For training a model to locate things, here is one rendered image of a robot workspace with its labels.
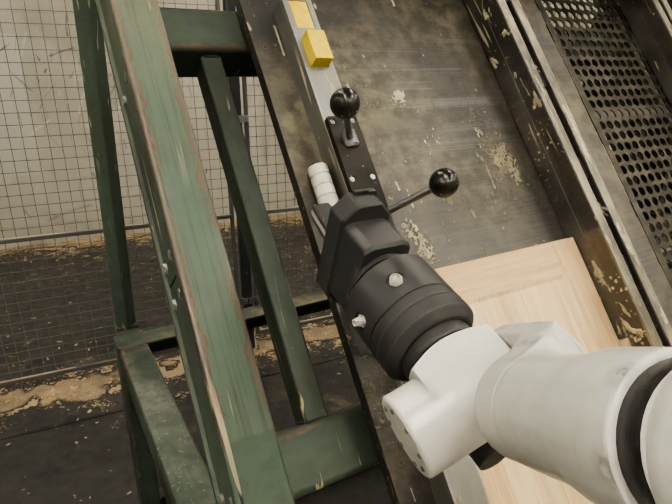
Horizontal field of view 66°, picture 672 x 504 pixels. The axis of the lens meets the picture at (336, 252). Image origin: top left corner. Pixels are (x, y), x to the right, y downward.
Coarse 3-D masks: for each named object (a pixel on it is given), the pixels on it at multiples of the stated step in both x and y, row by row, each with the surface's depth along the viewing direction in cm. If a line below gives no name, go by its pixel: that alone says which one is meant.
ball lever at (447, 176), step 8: (440, 168) 65; (448, 168) 65; (432, 176) 65; (440, 176) 64; (448, 176) 64; (456, 176) 65; (432, 184) 65; (440, 184) 64; (448, 184) 64; (456, 184) 65; (416, 192) 68; (424, 192) 67; (432, 192) 66; (440, 192) 65; (448, 192) 65; (408, 200) 68; (416, 200) 68; (392, 208) 69; (400, 208) 69
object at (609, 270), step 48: (480, 0) 100; (528, 48) 97; (528, 96) 94; (528, 144) 96; (576, 144) 92; (576, 192) 89; (576, 240) 91; (624, 240) 88; (624, 288) 84; (624, 336) 86
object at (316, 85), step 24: (288, 0) 80; (288, 24) 79; (288, 48) 80; (312, 72) 77; (312, 96) 76; (312, 120) 77; (336, 168) 74; (336, 192) 75; (432, 480) 66; (456, 480) 64; (480, 480) 65
